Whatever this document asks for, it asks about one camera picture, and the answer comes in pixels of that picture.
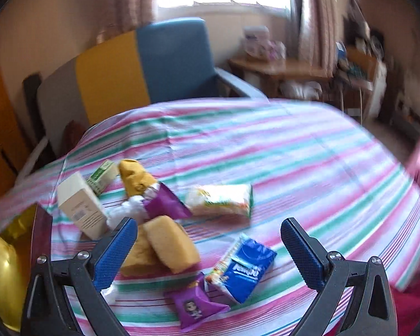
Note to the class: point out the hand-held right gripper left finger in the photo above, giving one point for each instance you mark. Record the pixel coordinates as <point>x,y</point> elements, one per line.
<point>115,248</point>

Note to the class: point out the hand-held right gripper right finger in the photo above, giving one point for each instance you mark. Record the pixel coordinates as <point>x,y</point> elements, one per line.
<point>301,252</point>

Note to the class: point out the yellow sponge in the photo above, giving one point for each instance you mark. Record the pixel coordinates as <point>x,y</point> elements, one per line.
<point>171,245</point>
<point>138,259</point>

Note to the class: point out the cream cardboard box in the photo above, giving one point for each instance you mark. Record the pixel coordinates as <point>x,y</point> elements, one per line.
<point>80,203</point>

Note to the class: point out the blue tissue packet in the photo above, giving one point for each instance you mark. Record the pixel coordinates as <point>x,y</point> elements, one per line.
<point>245,269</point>

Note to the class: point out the green white carton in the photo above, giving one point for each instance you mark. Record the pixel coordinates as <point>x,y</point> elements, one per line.
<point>101,176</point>

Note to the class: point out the white green snack packet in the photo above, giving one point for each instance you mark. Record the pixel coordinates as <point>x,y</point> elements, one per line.
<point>220,201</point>

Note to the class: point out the small purple snack packet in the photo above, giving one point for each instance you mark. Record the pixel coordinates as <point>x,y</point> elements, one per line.
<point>194,306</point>

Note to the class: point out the gold tin box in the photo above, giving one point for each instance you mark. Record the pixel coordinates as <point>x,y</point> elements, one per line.
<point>10,269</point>

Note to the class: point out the striped bedsheet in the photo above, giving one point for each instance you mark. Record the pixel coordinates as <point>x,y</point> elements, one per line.
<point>266,147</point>

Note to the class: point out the brown cloth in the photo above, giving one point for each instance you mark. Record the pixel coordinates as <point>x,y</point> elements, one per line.
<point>73,133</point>

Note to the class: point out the red cloth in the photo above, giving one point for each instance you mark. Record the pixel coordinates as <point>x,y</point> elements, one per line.
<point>413,311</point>

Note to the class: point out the wooden wardrobe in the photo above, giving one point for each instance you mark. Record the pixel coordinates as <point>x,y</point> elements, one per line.
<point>0,112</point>

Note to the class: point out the wooden side desk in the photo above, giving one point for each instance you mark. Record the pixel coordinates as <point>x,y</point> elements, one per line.
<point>280,68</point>

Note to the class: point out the grey yellow blue sofa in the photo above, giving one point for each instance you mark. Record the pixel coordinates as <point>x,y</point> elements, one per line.
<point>175,59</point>

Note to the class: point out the cluttered shelf rack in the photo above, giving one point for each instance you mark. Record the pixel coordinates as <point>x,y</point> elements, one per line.
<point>360,59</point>

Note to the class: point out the pink white packages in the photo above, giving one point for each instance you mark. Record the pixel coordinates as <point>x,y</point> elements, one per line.
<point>262,43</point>

